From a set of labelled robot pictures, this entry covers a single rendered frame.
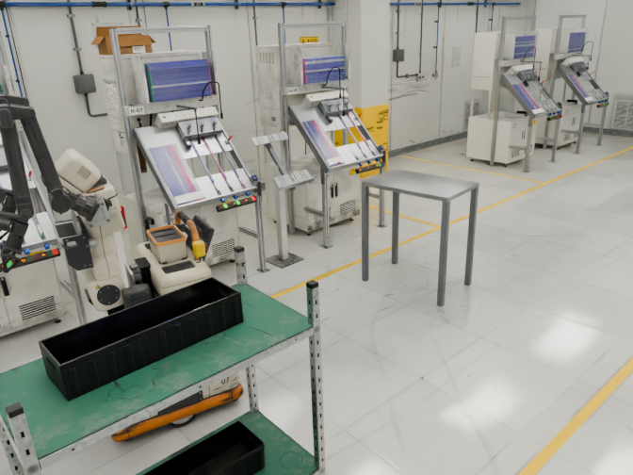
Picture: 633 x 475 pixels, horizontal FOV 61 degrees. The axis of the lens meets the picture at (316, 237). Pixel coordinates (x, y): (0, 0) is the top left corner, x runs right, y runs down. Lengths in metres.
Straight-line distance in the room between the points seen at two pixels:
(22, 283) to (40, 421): 2.44
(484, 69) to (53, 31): 5.16
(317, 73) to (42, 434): 4.08
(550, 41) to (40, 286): 7.44
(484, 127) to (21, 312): 6.04
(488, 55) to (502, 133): 1.03
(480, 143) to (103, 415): 6.92
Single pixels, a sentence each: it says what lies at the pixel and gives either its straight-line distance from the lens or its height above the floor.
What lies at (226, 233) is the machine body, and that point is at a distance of 4.50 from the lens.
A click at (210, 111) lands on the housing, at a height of 1.27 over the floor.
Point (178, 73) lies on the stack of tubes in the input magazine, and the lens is 4.26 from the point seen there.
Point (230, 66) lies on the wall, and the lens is 6.27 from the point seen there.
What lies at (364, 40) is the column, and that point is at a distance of 6.87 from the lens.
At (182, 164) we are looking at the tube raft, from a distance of 4.07.
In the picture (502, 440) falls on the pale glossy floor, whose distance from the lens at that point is 2.85.
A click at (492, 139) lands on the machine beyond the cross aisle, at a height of 0.36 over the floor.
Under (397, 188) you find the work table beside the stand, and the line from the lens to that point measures 3.77.
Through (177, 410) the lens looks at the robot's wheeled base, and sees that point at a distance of 2.87.
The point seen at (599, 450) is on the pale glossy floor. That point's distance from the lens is 2.95.
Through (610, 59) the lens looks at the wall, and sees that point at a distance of 10.36.
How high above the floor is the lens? 1.85
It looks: 21 degrees down
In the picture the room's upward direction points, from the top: 2 degrees counter-clockwise
